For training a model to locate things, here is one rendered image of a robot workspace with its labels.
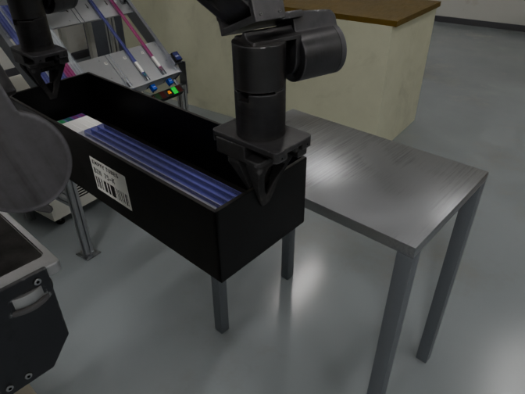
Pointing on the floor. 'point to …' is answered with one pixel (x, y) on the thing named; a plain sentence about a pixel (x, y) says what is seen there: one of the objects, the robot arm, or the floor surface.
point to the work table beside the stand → (383, 218)
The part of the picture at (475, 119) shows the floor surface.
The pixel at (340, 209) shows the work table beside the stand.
